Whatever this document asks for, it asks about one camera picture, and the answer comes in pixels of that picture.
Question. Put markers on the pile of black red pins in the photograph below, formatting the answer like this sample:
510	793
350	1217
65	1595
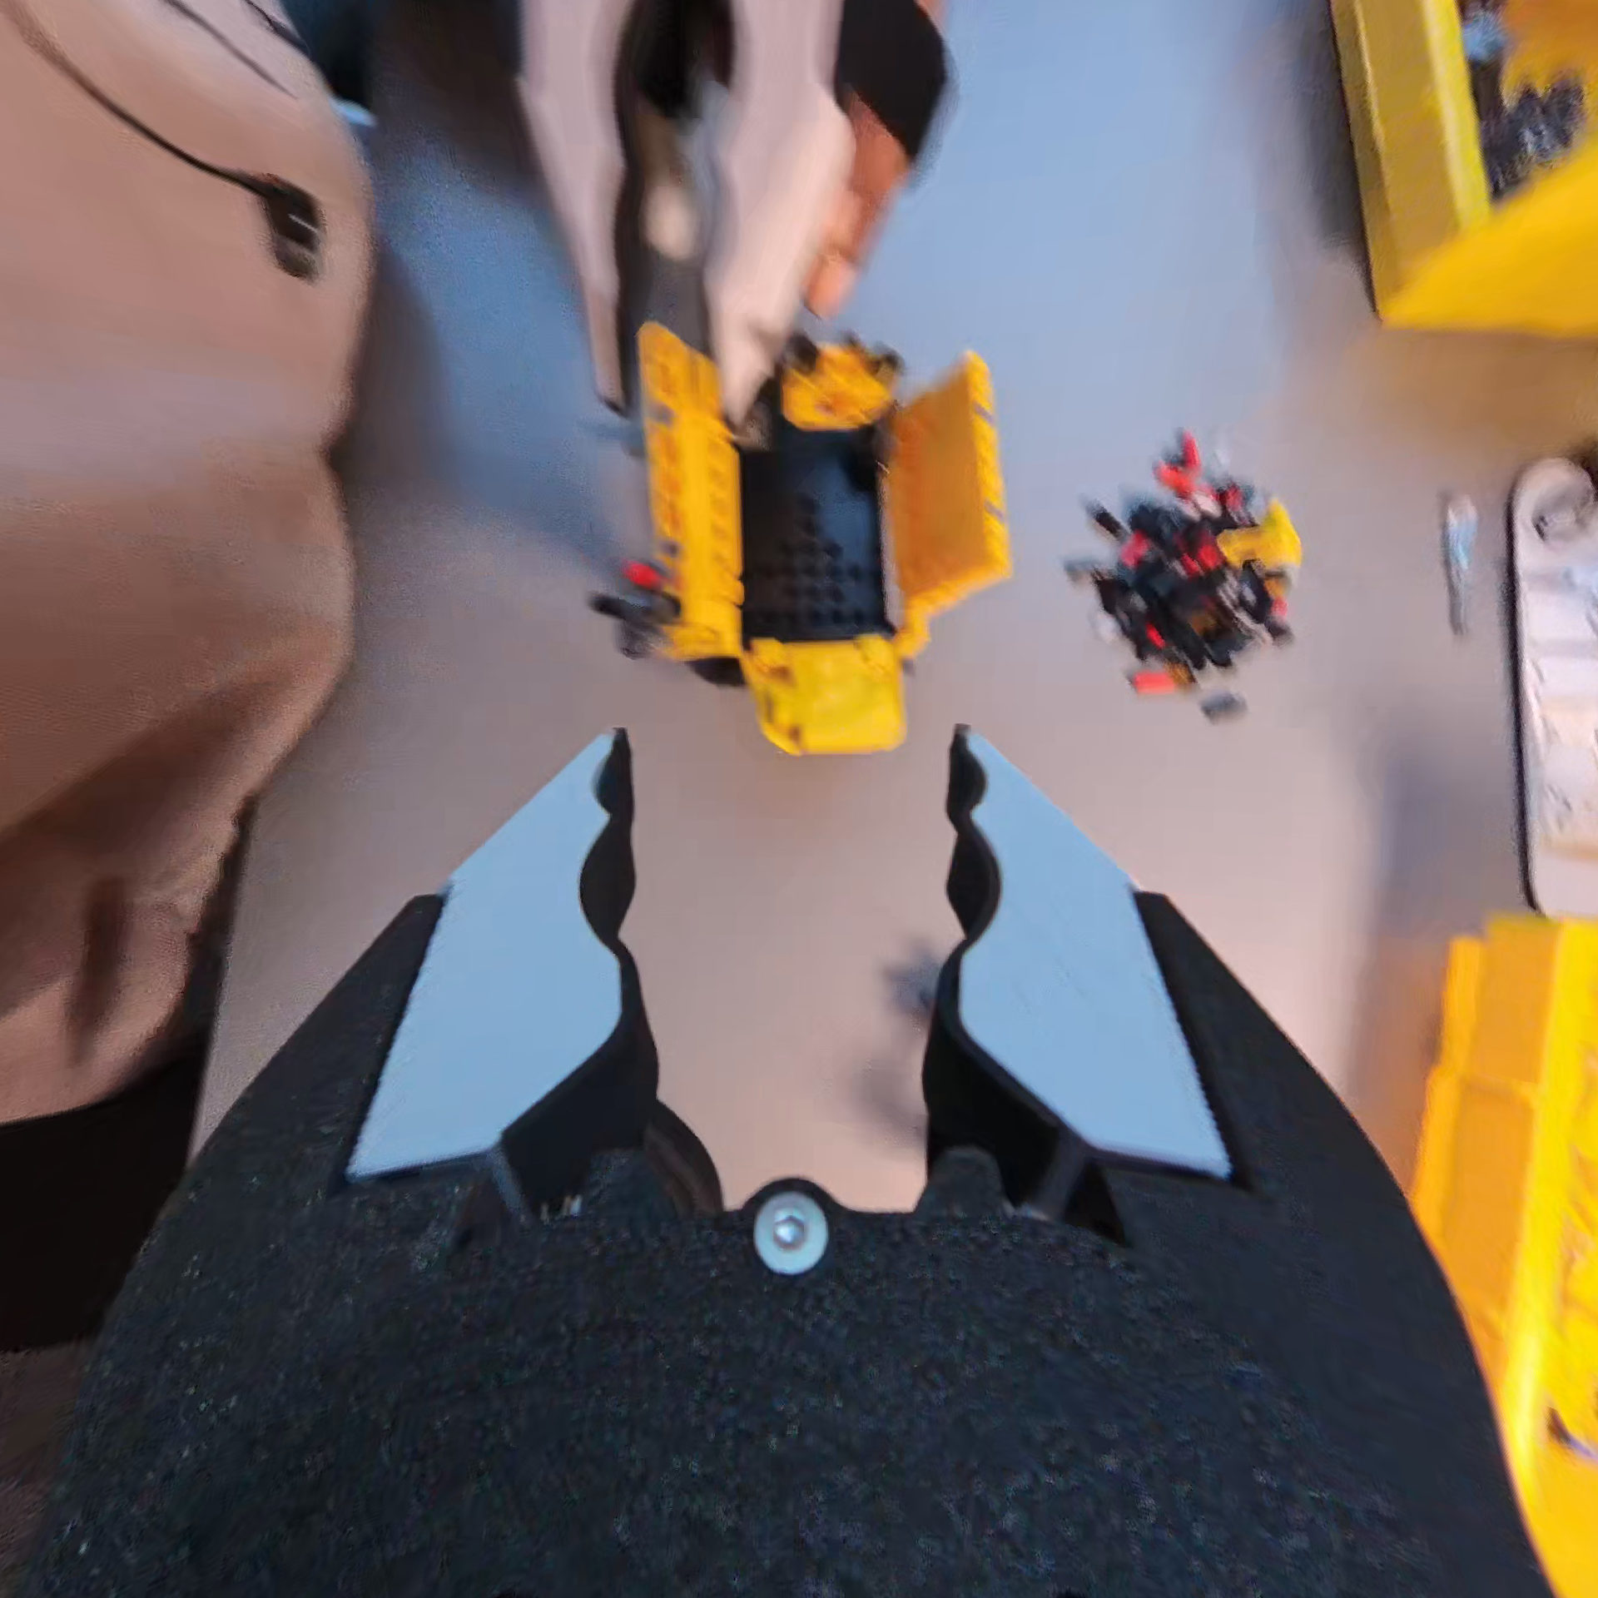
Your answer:
1174	587

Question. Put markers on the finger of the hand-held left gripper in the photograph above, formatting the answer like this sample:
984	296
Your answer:
575	125
775	188

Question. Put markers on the heap of grey connector pieces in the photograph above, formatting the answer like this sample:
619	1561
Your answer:
1522	113

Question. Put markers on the yellow bent beam piece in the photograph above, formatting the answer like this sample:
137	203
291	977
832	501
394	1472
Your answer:
1267	543

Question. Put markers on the yellow plastic bin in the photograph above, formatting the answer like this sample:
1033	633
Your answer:
1522	1124
1410	125

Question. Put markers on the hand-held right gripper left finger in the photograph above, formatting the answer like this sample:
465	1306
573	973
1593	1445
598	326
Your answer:
499	1025

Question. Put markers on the white book stand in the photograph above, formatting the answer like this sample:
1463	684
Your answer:
1560	688

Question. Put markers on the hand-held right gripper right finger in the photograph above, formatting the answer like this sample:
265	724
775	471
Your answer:
1073	1025

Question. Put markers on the person's left hand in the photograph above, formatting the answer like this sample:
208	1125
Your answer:
868	188

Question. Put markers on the grey desk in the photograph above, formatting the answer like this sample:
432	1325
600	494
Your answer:
1123	874

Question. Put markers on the yellow toy robot model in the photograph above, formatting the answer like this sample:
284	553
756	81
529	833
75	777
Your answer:
699	500

